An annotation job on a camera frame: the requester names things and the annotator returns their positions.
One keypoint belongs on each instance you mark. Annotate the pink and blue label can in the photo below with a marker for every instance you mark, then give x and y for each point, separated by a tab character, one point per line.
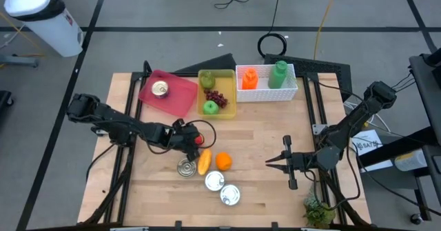
186	168
160	88

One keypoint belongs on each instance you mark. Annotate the black camera clamp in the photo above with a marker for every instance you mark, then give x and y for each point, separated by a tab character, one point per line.
178	225
274	226

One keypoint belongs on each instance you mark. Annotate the green apple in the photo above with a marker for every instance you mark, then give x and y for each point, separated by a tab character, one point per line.
210	107

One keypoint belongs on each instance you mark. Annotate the black equipment cart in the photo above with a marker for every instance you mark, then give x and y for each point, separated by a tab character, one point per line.
427	86

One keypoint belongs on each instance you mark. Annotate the white perforated plastic basket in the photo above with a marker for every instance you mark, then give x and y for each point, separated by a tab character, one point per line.
265	93

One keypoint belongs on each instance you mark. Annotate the green label tuna can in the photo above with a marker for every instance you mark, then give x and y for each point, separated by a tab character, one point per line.
230	194
214	181

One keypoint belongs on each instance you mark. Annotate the yellow plastic bin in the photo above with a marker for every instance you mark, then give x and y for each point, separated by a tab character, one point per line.
227	86

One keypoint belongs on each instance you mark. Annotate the white trash can black bag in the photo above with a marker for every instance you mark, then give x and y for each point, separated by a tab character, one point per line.
51	31

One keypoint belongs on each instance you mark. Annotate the green pear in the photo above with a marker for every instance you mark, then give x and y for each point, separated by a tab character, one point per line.
207	81

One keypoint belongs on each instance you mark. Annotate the white bottle yellow label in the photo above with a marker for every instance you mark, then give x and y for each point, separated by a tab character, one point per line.
410	160

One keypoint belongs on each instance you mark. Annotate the green artificial succulent plant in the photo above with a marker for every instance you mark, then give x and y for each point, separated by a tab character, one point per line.
318	213

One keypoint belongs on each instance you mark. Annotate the orange-red plastic squeeze bottle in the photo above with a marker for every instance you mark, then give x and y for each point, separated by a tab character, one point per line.
249	79

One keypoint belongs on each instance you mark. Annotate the bunch of dark red grapes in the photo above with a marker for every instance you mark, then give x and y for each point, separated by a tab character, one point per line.
217	98

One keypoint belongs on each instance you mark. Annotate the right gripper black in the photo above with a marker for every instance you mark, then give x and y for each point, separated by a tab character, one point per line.
299	162

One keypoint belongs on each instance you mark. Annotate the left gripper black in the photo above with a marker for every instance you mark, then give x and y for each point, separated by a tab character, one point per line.
182	138

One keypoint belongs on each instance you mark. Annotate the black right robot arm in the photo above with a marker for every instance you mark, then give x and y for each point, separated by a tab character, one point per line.
355	117

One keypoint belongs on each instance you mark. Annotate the black chair base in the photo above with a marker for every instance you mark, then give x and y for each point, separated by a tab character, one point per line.
5	98

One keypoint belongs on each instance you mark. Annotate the grey stand leg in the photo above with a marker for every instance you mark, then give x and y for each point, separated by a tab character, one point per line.
20	61

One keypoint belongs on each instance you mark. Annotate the green plastic squeeze bottle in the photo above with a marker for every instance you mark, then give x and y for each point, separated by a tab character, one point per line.
277	76

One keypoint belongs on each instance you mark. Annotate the red plastic tray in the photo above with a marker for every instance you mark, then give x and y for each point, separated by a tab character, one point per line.
179	100

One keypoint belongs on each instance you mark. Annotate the small black floor mat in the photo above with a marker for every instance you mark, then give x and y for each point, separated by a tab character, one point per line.
217	63

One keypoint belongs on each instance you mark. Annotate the white paper sign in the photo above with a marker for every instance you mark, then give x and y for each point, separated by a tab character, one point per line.
370	145

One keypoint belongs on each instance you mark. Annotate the black metal table frame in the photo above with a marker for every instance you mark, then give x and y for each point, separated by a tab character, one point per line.
136	76

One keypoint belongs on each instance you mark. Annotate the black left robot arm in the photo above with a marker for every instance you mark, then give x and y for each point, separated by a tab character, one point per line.
113	120

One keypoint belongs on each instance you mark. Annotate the yellow mango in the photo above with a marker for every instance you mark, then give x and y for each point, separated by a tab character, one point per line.
204	162

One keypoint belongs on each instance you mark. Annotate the orange fruit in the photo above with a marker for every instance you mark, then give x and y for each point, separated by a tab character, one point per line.
224	161

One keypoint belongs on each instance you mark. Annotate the black caster wheel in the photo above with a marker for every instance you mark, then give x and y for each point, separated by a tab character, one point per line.
416	219

